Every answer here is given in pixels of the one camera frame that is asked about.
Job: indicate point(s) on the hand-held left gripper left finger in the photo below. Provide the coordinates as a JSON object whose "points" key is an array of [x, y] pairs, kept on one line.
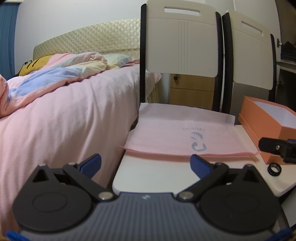
{"points": [[92, 163]]}

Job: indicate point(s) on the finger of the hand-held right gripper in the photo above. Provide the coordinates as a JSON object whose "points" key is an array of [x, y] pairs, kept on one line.
{"points": [[270, 144]]}

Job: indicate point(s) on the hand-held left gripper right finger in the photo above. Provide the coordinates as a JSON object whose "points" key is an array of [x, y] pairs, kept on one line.
{"points": [[198, 164]]}

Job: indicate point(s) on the pink towel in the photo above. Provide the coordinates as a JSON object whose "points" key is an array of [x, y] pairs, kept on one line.
{"points": [[161, 129]]}

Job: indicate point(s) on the orange cardboard box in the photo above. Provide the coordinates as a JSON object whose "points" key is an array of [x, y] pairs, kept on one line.
{"points": [[259, 120]]}

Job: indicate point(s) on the bed with pink duvet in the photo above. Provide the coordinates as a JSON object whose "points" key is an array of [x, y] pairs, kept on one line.
{"points": [[57, 115]]}

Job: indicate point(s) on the grey shelf unit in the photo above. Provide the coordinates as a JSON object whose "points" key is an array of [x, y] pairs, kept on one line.
{"points": [[286, 76]]}

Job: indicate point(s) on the wooden drawer cabinet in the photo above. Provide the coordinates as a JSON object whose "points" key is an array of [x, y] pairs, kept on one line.
{"points": [[192, 92]]}

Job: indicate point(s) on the cream bed skirt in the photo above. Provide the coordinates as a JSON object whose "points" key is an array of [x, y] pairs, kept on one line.
{"points": [[153, 93]]}

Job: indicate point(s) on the small key in lock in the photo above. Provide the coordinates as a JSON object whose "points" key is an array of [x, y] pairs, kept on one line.
{"points": [[175, 77]]}

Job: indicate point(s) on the dark folded clothes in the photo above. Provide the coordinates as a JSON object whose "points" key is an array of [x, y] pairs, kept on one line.
{"points": [[289, 52]]}

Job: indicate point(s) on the pale pillow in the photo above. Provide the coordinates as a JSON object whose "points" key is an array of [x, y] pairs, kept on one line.
{"points": [[118, 59]]}

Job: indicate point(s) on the floral pink sheet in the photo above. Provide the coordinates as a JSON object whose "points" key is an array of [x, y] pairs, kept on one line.
{"points": [[133, 63]]}

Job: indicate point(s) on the yellow plush toy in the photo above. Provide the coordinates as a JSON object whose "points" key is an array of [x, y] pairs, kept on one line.
{"points": [[34, 64]]}

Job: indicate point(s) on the cream quilted headboard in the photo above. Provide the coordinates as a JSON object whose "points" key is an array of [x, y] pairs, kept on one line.
{"points": [[92, 37]]}

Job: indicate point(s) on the blue curtain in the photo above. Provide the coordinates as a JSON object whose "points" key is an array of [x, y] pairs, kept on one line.
{"points": [[8, 41]]}

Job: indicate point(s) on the white chair with black frame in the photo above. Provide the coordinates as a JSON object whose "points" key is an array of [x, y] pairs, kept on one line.
{"points": [[180, 41], [252, 53]]}

